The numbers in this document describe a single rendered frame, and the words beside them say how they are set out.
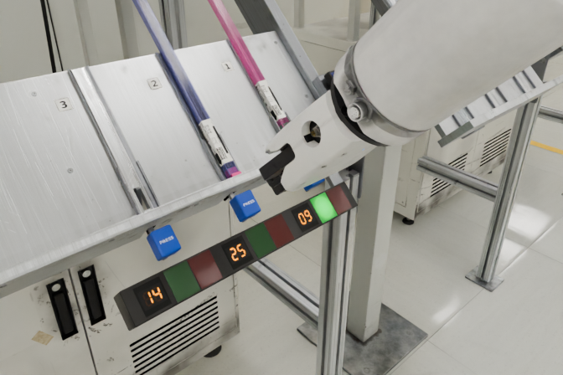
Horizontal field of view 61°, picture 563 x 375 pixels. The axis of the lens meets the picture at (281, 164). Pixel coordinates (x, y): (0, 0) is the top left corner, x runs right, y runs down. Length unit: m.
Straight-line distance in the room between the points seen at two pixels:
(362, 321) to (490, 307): 0.42
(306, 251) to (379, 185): 0.64
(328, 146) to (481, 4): 0.15
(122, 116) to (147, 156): 0.06
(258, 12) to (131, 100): 0.28
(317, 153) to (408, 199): 1.34
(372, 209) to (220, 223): 0.34
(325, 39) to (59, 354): 1.28
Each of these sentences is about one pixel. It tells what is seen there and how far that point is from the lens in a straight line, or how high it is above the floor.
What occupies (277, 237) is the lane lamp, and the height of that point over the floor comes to 0.65.
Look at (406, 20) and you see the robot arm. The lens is 0.31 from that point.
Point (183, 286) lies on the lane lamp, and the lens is 0.54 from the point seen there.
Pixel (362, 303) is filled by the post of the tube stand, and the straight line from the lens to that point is 1.27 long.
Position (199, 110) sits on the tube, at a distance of 0.60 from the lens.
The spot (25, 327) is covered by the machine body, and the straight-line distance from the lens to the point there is 0.95.
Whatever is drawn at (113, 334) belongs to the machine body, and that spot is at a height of 0.28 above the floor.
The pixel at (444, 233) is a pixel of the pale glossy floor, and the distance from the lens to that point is 1.81.
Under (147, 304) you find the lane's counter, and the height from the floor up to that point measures 0.65.
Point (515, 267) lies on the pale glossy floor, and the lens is 1.74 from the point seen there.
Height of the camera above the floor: 1.01
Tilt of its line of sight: 28 degrees down
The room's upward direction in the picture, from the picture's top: straight up
